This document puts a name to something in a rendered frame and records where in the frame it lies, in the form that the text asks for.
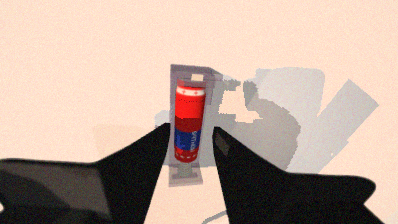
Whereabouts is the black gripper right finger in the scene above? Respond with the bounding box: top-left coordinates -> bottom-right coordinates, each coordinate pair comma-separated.
212,126 -> 376,224

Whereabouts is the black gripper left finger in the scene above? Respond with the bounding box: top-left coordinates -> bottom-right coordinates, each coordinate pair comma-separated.
0,123 -> 171,224

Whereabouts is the red and blue battery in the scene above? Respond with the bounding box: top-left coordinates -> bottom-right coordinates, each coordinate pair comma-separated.
174,86 -> 206,163

